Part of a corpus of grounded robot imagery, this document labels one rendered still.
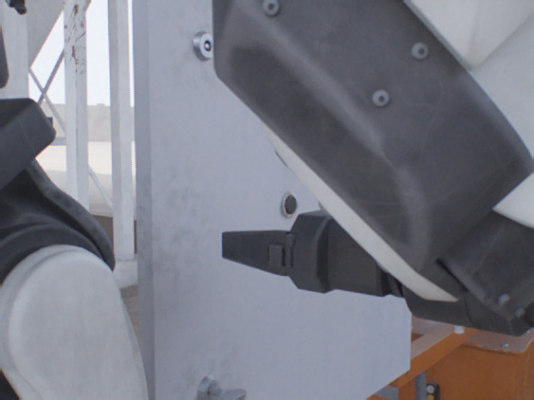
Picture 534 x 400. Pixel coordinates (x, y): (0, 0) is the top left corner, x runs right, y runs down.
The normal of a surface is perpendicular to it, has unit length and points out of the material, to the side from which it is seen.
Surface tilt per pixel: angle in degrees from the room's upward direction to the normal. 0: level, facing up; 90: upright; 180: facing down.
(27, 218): 90
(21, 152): 90
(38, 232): 90
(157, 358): 90
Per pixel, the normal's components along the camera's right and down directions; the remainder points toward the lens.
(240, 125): 0.80, 0.07
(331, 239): -0.60, 0.09
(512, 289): 0.52, 0.68
